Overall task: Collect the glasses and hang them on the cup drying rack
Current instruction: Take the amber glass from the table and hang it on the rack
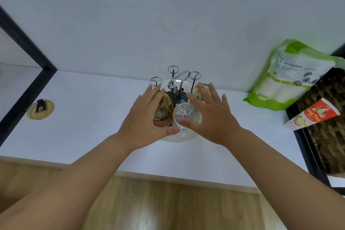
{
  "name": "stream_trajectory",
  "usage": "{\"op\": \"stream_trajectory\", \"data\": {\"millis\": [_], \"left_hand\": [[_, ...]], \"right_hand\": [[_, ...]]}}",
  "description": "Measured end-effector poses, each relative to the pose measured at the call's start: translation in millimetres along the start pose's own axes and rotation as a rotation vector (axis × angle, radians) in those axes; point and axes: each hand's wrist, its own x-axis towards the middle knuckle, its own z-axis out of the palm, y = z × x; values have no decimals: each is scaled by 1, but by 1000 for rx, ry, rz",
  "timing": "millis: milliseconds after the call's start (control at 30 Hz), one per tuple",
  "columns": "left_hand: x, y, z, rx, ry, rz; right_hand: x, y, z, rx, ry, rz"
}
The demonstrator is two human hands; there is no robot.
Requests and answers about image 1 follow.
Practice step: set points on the amber glass cup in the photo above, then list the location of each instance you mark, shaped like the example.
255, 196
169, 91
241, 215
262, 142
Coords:
165, 106

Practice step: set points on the person's right middle finger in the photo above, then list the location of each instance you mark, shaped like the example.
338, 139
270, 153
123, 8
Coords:
205, 95

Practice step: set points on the red and white tube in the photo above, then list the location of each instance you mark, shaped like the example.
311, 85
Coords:
312, 114

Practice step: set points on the green and white pouch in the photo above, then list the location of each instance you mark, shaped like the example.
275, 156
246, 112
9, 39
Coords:
285, 76

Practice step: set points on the person's right little finger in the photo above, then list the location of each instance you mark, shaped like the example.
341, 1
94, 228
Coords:
226, 104

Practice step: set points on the metal cup rack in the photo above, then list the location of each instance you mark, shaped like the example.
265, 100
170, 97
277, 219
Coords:
178, 79

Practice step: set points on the person's left forearm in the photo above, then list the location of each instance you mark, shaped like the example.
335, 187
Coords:
67, 189

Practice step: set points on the round gold grommet cover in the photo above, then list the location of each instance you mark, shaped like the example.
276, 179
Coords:
40, 110

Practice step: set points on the person's right thumb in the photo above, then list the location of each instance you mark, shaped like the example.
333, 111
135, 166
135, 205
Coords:
187, 122

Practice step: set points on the beige rimmed glass cup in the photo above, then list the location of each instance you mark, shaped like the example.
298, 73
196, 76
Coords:
196, 93

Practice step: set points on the person's left thumb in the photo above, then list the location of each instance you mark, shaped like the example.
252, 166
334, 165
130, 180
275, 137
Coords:
168, 131

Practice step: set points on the person's left hand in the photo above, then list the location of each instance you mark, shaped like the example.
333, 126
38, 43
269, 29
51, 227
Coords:
140, 124

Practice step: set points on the brown wicker basket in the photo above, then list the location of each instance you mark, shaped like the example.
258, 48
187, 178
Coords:
328, 135

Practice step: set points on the person's right forearm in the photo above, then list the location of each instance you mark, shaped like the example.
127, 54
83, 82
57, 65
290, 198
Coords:
283, 184

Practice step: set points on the clear glass cup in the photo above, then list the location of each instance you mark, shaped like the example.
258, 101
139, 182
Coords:
188, 111

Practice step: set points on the person's right hand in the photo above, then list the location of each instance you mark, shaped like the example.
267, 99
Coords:
213, 122

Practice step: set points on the black metal frame bar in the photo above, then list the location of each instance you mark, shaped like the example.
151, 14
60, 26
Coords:
32, 81

